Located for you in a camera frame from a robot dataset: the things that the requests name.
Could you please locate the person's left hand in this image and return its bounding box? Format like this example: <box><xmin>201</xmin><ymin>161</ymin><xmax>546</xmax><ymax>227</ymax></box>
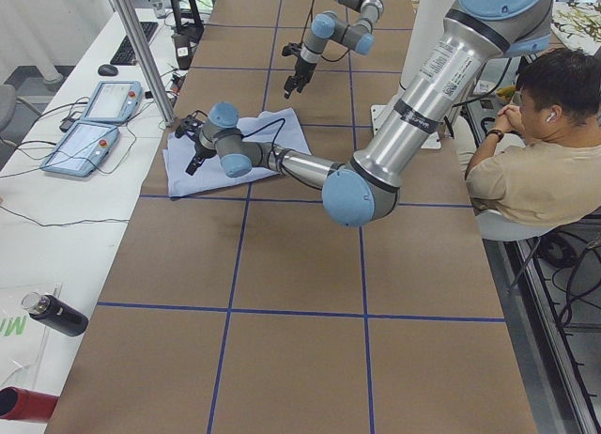
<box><xmin>494</xmin><ymin>104</ymin><xmax>525</xmax><ymax>134</ymax></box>

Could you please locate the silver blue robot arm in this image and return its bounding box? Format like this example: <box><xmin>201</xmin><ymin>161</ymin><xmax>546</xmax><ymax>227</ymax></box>
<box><xmin>176</xmin><ymin>0</ymin><xmax>554</xmax><ymax>226</ymax></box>
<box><xmin>282</xmin><ymin>0</ymin><xmax>384</xmax><ymax>99</ymax></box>

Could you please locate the grey teach pendant with red button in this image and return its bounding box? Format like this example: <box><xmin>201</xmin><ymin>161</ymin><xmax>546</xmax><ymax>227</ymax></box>
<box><xmin>39</xmin><ymin>121</ymin><xmax>119</xmax><ymax>178</ymax></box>

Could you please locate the black keyboard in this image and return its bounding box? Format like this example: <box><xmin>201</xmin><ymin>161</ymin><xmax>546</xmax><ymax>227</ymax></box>
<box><xmin>109</xmin><ymin>20</ymin><xmax>160</xmax><ymax>67</ymax></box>

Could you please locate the black box with white label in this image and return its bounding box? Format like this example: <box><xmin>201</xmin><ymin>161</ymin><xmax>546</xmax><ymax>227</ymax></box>
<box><xmin>172</xmin><ymin>31</ymin><xmax>197</xmax><ymax>70</ymax></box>

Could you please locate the clear bag with green print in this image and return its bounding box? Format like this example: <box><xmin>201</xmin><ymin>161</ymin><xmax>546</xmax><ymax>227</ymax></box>
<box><xmin>0</xmin><ymin>282</ymin><xmax>62</xmax><ymax>388</ymax></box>

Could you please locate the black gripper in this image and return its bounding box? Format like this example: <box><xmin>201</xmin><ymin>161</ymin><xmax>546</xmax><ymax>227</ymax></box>
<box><xmin>175</xmin><ymin>115</ymin><xmax>211</xmax><ymax>176</ymax></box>
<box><xmin>282</xmin><ymin>43</ymin><xmax>316</xmax><ymax>99</ymax></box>

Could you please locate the black computer mouse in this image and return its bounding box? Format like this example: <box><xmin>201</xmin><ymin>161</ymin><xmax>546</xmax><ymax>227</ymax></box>
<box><xmin>97</xmin><ymin>64</ymin><xmax>118</xmax><ymax>77</ymax></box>

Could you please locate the blue striped button shirt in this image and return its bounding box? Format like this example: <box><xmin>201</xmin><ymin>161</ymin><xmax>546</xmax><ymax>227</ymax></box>
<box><xmin>163</xmin><ymin>108</ymin><xmax>310</xmax><ymax>197</ymax></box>

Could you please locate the seated person in beige shirt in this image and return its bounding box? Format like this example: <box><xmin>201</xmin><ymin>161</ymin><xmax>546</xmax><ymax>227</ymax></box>
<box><xmin>455</xmin><ymin>49</ymin><xmax>600</xmax><ymax>227</ymax></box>

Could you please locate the black steel-capped water bottle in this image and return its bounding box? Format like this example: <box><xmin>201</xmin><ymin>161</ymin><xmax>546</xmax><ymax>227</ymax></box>
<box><xmin>22</xmin><ymin>292</ymin><xmax>88</xmax><ymax>337</ymax></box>

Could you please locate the aluminium profile post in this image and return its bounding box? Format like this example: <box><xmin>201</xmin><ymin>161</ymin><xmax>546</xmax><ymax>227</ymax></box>
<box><xmin>112</xmin><ymin>0</ymin><xmax>176</xmax><ymax>127</ymax></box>

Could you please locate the white round chair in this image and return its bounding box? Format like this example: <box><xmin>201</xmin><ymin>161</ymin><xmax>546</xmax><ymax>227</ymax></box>
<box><xmin>475</xmin><ymin>209</ymin><xmax>553</xmax><ymax>241</ymax></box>

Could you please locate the brown paper table cover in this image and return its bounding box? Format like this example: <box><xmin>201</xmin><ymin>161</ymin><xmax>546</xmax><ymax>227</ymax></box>
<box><xmin>44</xmin><ymin>0</ymin><xmax>542</xmax><ymax>434</ymax></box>

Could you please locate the red cylinder tube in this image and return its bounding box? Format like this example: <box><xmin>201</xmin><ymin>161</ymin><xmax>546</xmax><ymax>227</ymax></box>
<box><xmin>1</xmin><ymin>386</ymin><xmax>59</xmax><ymax>423</ymax></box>

